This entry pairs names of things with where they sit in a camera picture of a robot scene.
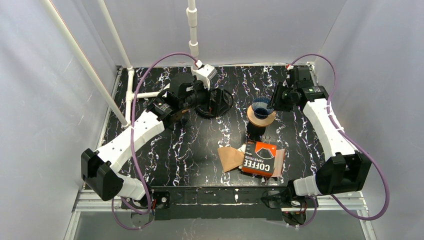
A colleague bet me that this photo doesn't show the yellow wooden dripper ring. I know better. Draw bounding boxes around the yellow wooden dripper ring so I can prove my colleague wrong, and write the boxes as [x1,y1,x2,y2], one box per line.
[247,105,277,128]

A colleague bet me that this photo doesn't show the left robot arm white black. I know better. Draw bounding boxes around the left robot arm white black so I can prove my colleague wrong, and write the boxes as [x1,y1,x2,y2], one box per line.
[81,72,218,201]

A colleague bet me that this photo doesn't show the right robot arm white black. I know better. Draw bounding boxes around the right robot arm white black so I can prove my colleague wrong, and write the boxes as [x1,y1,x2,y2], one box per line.
[268,65,371,197]

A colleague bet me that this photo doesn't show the black red dripper cup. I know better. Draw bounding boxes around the black red dripper cup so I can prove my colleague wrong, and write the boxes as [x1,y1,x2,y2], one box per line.
[246,123,266,142]

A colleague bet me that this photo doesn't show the loose brown paper filter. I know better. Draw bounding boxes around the loose brown paper filter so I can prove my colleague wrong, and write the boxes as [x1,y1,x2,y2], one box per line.
[217,146,245,173]

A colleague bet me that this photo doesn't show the orange coffee filter box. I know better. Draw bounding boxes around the orange coffee filter box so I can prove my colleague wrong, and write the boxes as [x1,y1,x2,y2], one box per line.
[241,140,277,177]

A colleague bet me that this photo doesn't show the brown paper coffee filters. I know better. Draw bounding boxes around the brown paper coffee filters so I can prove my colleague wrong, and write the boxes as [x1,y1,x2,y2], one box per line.
[237,144,285,178]

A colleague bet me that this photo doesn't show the coiled black cables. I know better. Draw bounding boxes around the coiled black cables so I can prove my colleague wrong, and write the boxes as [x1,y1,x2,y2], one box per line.
[195,87,235,119]

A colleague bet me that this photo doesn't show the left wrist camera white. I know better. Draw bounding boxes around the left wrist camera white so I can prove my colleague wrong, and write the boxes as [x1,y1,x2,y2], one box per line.
[191,64,217,90]

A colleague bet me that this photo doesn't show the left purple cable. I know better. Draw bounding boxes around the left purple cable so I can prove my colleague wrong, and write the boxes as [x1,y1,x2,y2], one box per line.
[110,52,200,232]

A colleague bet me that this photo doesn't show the white pvc pipe frame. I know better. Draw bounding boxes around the white pvc pipe frame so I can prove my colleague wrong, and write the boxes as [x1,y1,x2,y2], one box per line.
[39,0,202,128]

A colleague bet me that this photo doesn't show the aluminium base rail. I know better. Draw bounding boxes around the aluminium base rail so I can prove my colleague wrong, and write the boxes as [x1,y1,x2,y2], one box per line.
[67,187,376,240]

